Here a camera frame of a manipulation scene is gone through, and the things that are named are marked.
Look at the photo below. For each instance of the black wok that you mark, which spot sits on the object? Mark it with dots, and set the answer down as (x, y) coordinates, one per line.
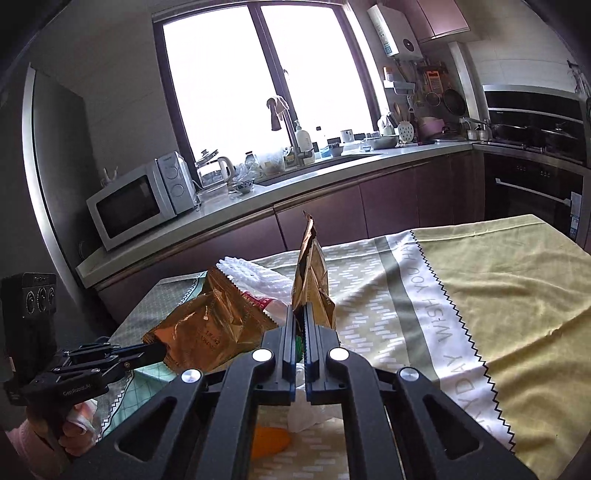
(510, 131)

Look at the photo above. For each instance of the wall cabinet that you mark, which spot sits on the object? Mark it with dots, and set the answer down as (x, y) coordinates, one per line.
(436, 18)

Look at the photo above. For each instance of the person's left forearm pink sleeve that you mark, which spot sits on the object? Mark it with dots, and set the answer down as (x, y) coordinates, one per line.
(27, 447)

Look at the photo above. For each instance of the crumpled white plastic bag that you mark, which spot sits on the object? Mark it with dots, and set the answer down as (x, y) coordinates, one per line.
(309, 413)

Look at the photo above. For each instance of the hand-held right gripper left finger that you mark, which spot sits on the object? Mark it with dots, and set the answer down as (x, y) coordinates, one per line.
(290, 341)

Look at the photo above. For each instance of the white basin bowl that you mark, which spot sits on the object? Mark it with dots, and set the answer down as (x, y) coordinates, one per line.
(381, 142)

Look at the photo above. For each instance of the glass jar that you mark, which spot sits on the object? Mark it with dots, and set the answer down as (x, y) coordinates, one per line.
(251, 162)

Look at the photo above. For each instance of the red and white wrapper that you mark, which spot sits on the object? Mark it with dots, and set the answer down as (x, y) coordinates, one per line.
(258, 304)

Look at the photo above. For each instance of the white foam fruit net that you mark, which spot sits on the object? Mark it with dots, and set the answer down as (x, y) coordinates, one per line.
(258, 277)

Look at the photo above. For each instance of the pink pot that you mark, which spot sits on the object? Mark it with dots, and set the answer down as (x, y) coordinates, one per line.
(430, 130)

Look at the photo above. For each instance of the kitchen counter with brown cabinets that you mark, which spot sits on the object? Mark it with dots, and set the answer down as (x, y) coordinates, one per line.
(369, 198)

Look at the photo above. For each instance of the white soap pump bottle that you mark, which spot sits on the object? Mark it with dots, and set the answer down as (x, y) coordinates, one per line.
(303, 141)

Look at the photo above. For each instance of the hanging frying pan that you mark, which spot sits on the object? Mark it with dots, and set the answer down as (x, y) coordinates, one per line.
(455, 102)

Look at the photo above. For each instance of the kitchen window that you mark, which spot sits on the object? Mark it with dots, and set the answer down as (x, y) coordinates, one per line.
(268, 74)

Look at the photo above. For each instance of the white mug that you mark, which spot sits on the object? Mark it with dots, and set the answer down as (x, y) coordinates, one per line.
(346, 136)

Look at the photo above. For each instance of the black built-in oven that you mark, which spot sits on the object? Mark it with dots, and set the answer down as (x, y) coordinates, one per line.
(531, 194)

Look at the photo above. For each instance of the glass kettle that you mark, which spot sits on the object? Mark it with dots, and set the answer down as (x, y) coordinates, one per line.
(213, 170)

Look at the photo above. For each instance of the blue and white bowl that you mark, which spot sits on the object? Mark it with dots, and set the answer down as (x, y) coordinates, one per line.
(242, 187)

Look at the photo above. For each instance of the patterned green yellow tablecloth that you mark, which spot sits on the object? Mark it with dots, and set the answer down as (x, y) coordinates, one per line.
(485, 300)

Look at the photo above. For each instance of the gold foil snack bag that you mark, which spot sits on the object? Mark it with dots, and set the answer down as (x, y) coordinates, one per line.
(207, 323)

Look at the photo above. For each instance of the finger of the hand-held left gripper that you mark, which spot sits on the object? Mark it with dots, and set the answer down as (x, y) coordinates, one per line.
(115, 357)

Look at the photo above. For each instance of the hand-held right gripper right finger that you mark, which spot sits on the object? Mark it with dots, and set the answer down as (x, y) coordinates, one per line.
(310, 341)

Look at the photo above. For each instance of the white water heater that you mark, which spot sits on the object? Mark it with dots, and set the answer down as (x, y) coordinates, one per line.
(396, 32)

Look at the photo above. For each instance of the wall utensil rack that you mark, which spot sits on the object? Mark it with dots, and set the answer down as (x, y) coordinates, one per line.
(415, 87)

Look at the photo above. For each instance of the brown paper bag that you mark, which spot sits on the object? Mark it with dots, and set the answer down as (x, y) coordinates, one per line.
(314, 277)

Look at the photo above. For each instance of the white dotted skimmer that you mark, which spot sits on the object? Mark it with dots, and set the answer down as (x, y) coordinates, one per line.
(405, 131)

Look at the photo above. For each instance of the person's left hand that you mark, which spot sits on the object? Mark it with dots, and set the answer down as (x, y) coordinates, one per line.
(76, 427)

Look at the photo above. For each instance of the white microwave oven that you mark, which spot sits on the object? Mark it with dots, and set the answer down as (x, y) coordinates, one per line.
(129, 207)

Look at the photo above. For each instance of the grey steel refrigerator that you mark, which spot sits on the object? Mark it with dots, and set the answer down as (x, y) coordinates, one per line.
(51, 194)

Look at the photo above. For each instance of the black cooking pot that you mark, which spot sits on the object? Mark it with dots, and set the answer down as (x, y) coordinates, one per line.
(558, 137)

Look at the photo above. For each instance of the steel kitchen faucet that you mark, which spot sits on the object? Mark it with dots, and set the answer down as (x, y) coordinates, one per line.
(288, 124)

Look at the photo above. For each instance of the black range hood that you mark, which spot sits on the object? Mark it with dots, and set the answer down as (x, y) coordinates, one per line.
(531, 108)

